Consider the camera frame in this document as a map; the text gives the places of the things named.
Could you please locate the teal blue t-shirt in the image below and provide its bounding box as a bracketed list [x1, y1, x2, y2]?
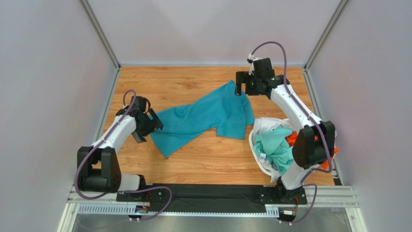
[150, 80, 255, 158]

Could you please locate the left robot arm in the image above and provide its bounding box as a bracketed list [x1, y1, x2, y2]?
[75, 96, 163, 193]

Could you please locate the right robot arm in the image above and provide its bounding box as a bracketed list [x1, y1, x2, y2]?
[235, 55, 335, 202]

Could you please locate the white t-shirt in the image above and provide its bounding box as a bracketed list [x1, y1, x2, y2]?
[251, 116, 292, 183]

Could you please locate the white laundry basket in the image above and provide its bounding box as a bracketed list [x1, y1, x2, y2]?
[249, 117, 297, 176]

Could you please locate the orange t-shirt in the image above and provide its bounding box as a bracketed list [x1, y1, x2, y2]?
[285, 131, 339, 170]

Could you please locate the mint green t-shirt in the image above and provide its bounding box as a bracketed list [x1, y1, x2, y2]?
[252, 128, 294, 176]

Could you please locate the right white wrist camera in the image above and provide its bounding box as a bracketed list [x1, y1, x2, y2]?
[247, 54, 261, 75]

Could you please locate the aluminium frame rail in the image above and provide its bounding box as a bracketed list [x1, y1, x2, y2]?
[58, 184, 367, 232]

